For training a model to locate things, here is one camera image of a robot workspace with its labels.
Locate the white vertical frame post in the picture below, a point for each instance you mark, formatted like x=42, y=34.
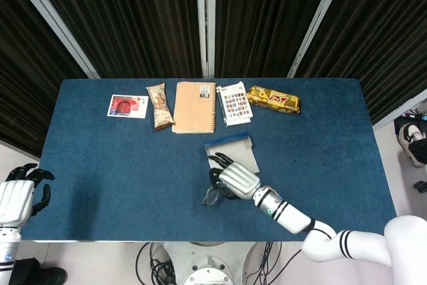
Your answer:
x=205, y=14

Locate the black shoe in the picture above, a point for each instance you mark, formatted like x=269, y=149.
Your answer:
x=40, y=273

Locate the white slanted frame post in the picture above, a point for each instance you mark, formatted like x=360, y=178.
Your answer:
x=317, y=18
x=53, y=14

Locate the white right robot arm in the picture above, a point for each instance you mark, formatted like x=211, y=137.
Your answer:
x=293, y=220

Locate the dark pleated curtain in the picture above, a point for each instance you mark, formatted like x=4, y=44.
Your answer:
x=133, y=14

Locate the white frame bar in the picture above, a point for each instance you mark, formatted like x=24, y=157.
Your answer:
x=400, y=111

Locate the red picture card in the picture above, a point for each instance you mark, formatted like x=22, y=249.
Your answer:
x=126, y=106

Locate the black eyeglasses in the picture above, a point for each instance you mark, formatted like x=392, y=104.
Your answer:
x=211, y=197

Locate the white stamp-print booklet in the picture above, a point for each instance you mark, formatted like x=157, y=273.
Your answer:
x=235, y=104

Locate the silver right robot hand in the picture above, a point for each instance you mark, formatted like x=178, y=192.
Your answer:
x=238, y=180

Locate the black and white sneaker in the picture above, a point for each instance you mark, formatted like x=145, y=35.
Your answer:
x=412, y=139

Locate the beige snack packet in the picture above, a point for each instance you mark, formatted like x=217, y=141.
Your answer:
x=160, y=108

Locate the small black object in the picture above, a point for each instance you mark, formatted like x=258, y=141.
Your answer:
x=421, y=186

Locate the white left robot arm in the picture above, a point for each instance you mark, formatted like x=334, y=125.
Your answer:
x=8, y=255

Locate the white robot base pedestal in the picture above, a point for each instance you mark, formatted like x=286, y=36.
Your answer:
x=207, y=261

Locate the kraft spiral notebook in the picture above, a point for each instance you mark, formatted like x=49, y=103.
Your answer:
x=193, y=108

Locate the blue table cloth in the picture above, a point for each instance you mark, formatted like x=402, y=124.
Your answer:
x=133, y=181

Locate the yellow biscuit package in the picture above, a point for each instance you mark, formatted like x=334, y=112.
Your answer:
x=273, y=98

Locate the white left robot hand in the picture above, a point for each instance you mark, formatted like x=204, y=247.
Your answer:
x=15, y=198

